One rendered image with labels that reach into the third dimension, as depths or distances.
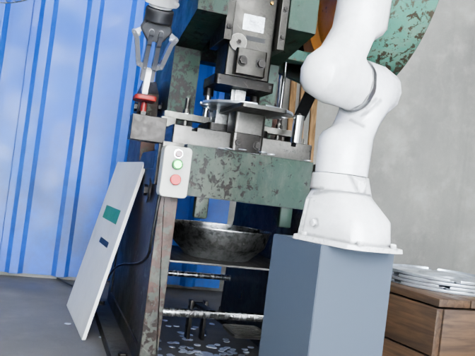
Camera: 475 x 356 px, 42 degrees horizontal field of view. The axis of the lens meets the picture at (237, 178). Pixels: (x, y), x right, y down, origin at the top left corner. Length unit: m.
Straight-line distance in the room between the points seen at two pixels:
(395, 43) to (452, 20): 1.98
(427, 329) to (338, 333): 0.31
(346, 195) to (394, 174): 2.41
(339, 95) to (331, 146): 0.10
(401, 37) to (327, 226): 0.90
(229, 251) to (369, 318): 0.73
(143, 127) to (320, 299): 0.76
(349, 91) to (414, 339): 0.61
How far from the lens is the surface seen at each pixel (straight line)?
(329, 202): 1.21
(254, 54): 1.95
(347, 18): 1.29
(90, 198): 3.06
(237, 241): 1.87
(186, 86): 2.17
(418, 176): 3.70
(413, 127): 3.69
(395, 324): 1.56
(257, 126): 1.86
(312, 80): 1.21
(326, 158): 1.24
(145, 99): 1.69
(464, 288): 1.65
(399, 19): 1.93
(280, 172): 1.81
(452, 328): 1.49
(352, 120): 1.29
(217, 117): 1.96
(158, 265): 1.67
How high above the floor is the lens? 0.53
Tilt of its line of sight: 1 degrees up
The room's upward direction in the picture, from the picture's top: 7 degrees clockwise
